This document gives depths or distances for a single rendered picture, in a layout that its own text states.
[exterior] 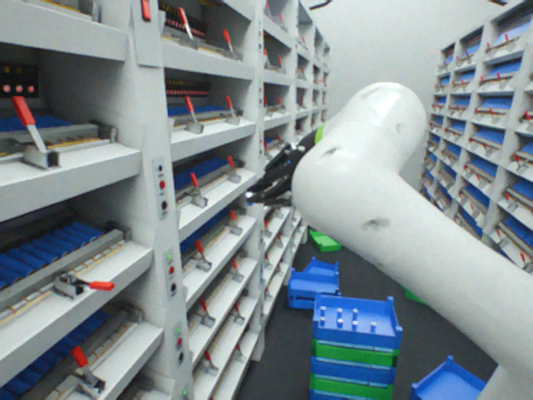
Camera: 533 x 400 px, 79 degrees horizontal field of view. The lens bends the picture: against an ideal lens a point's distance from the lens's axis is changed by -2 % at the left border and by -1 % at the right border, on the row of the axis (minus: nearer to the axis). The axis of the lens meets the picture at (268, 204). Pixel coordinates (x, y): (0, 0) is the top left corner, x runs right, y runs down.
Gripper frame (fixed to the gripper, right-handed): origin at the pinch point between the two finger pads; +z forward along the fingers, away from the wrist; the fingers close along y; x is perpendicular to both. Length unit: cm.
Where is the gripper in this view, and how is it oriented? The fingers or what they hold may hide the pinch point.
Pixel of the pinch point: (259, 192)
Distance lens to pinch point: 72.8
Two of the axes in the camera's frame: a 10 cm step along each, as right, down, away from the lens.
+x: -8.7, -1.5, -4.7
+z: -5.0, 2.3, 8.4
